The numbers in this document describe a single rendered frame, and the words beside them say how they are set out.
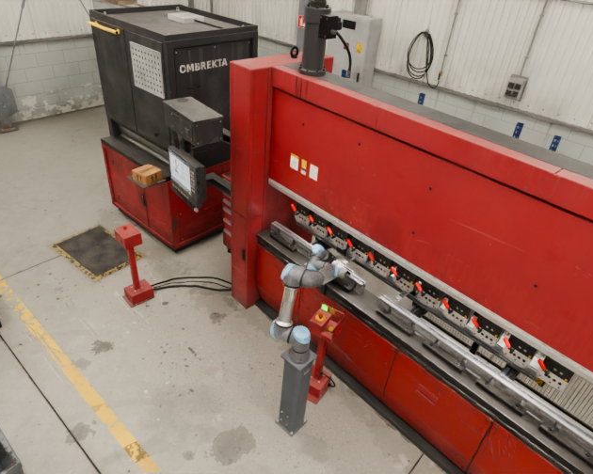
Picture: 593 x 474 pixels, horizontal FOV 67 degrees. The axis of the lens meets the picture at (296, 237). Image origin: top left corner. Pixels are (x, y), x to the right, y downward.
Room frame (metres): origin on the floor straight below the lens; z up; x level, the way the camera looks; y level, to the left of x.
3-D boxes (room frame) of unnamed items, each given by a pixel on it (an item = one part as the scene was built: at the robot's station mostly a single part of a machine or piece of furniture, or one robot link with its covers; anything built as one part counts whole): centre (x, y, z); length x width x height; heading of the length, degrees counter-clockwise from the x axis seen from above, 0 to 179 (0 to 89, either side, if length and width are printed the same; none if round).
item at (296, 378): (2.01, -0.09, 0.39); 0.18 x 0.18 x 0.77; 51
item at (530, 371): (2.70, -0.85, 0.93); 2.30 x 0.14 x 0.10; 46
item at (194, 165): (3.19, 0.91, 1.42); 0.45 x 0.12 x 0.36; 42
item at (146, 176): (3.84, 1.52, 1.04); 0.30 x 0.26 x 0.12; 51
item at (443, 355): (2.03, -1.04, 0.89); 0.30 x 0.05 x 0.03; 46
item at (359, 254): (2.64, -0.48, 1.26); 0.15 x 0.09 x 0.17; 46
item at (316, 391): (2.34, -0.26, 0.06); 0.25 x 0.20 x 0.12; 150
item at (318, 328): (2.37, -0.28, 0.75); 0.20 x 0.16 x 0.18; 60
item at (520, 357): (1.81, -1.35, 1.26); 0.15 x 0.09 x 0.17; 46
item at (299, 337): (2.02, -0.09, 0.94); 0.13 x 0.12 x 0.14; 68
